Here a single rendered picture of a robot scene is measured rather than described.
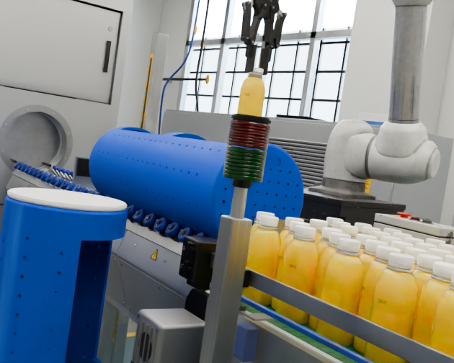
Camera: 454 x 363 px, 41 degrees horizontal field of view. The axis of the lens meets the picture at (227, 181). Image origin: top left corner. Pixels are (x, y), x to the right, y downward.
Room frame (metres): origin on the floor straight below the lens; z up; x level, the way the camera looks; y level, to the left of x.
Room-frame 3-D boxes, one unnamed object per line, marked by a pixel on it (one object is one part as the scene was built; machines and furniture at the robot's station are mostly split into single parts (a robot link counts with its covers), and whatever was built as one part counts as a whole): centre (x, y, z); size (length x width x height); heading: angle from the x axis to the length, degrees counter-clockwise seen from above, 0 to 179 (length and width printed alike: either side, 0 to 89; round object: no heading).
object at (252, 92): (1.59, -0.03, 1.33); 0.07 x 0.07 x 0.16
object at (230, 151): (0.94, -0.02, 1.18); 0.06 x 0.06 x 0.05
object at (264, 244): (1.23, -0.10, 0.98); 0.07 x 0.07 x 0.16
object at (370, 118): (3.41, -0.82, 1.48); 0.24 x 0.12 x 0.08; 49
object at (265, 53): (1.60, -0.05, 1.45); 0.03 x 0.01 x 0.07; 33
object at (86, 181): (2.58, 0.60, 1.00); 0.10 x 0.04 x 0.15; 123
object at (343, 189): (2.20, -0.41, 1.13); 0.22 x 0.18 x 0.06; 40
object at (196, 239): (1.31, 0.03, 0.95); 0.10 x 0.07 x 0.10; 123
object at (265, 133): (0.94, -0.02, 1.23); 0.06 x 0.06 x 0.04
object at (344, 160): (2.17, -0.43, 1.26); 0.18 x 0.16 x 0.22; 54
